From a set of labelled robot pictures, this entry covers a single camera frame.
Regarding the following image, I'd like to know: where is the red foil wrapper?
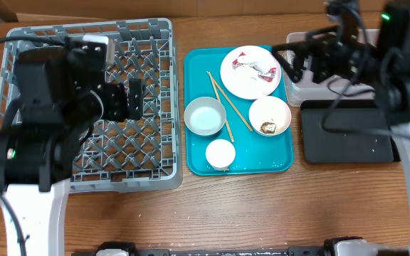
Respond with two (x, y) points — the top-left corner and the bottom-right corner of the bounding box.
(231, 52), (277, 82)

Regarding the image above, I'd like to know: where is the pink bowl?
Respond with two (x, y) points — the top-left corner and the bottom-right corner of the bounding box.
(248, 96), (292, 137)

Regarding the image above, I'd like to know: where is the grey bowl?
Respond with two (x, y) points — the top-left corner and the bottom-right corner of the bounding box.
(184, 97), (226, 137)

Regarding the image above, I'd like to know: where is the brown food scrap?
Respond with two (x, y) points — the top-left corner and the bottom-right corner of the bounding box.
(260, 122), (276, 134)

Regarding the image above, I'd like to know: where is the small white cup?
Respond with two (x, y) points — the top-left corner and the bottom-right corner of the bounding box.
(206, 139), (236, 171)

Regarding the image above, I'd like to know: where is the white napkin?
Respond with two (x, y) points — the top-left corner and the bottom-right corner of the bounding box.
(233, 55), (261, 80)

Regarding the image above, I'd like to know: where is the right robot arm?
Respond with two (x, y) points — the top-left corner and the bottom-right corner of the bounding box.
(271, 1), (410, 255)

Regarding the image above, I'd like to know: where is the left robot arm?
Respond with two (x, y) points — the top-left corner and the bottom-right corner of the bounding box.
(0, 46), (146, 255)

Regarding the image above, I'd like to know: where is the clear plastic bin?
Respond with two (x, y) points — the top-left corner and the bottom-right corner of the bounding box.
(283, 29), (379, 107)

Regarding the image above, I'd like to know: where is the pink round plate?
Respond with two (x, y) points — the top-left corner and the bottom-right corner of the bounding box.
(220, 46), (282, 100)

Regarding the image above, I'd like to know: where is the grey dish rack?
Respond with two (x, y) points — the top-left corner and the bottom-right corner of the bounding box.
(8, 18), (183, 193)

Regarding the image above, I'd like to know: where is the wooden chopstick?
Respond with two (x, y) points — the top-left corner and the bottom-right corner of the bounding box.
(206, 71), (235, 143)
(206, 71), (253, 132)

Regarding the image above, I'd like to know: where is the teal serving tray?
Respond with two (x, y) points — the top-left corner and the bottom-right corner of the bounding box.
(184, 47), (294, 176)

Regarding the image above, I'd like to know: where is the black tray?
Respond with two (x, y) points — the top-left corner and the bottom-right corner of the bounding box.
(300, 100), (399, 164)

